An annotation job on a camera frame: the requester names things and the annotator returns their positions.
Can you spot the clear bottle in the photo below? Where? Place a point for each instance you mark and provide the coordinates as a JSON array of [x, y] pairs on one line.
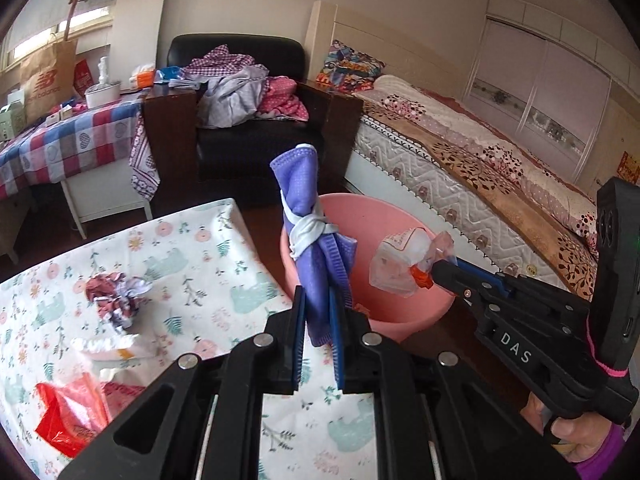
[[103, 71]]

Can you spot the floral bed blanket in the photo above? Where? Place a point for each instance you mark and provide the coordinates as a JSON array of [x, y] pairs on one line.
[[475, 160]]

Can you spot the white desk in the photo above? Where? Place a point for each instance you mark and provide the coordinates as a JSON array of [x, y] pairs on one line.
[[105, 195]]

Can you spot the bed with patterned quilt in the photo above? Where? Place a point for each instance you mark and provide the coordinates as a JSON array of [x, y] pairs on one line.
[[400, 155]]

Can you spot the brown paper bag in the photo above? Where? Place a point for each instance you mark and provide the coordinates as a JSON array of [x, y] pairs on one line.
[[45, 80]]

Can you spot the plant stem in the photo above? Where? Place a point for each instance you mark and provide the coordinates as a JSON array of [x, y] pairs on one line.
[[75, 5]]

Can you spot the orange tissue box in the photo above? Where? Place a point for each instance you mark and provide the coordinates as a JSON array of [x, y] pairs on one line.
[[145, 80]]

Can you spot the black armchair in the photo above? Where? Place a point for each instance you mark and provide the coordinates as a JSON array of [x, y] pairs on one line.
[[240, 155]]

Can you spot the green box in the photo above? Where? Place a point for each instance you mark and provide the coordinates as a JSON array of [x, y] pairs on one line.
[[12, 115]]

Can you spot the blue plastic bag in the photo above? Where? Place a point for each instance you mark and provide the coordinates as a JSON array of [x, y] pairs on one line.
[[168, 75]]

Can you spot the clear wrapper red print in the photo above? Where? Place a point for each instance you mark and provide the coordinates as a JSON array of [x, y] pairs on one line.
[[395, 260]]

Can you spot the white bowl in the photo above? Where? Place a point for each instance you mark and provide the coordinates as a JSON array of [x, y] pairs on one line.
[[102, 95]]

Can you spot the plaid tablecloth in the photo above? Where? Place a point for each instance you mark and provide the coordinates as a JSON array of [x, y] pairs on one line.
[[65, 140]]

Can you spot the purple floral hanging cloth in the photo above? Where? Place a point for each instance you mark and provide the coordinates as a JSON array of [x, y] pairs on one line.
[[142, 160]]

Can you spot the purple checkered garment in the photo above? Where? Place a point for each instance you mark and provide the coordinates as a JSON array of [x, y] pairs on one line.
[[220, 60]]

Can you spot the white wardrobe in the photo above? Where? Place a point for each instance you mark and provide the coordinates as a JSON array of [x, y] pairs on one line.
[[550, 90]]

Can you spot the cream bed headboard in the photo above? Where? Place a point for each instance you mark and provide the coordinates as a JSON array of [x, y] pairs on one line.
[[400, 45]]

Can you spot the person's right forearm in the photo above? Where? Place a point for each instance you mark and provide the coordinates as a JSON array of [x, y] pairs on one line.
[[600, 460]]

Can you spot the dark wooden side table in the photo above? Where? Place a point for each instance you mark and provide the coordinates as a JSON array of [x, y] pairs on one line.
[[170, 135], [340, 125]]

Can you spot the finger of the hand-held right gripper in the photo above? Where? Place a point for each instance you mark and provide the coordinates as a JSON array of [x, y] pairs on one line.
[[492, 280], [457, 282]]

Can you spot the small white box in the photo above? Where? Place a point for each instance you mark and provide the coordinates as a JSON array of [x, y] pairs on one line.
[[57, 118]]

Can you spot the pink floral garment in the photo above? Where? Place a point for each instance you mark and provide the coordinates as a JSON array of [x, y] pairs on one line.
[[282, 100]]

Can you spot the person's right hand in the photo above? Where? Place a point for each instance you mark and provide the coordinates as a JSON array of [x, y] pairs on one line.
[[565, 435]]

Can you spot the red plastic packaging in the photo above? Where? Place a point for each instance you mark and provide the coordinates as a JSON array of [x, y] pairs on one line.
[[65, 420]]

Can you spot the red wall decoration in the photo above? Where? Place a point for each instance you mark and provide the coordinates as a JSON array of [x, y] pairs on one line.
[[630, 167]]

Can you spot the pink plastic basin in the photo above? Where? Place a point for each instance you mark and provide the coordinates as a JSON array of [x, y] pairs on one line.
[[370, 220]]

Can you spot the pink white crumpled wrapper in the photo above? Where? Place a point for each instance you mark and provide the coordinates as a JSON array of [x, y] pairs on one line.
[[115, 300]]

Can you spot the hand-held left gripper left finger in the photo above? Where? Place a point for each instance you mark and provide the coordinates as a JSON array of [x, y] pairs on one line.
[[299, 340]]

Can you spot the window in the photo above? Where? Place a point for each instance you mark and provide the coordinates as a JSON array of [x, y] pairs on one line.
[[30, 25]]

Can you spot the grey garment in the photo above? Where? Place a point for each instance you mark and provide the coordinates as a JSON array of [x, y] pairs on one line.
[[230, 100]]

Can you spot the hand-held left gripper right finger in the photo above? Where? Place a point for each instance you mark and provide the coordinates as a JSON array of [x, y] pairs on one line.
[[336, 345]]

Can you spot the colourful printed pillow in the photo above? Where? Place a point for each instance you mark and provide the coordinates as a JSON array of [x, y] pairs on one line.
[[350, 67]]

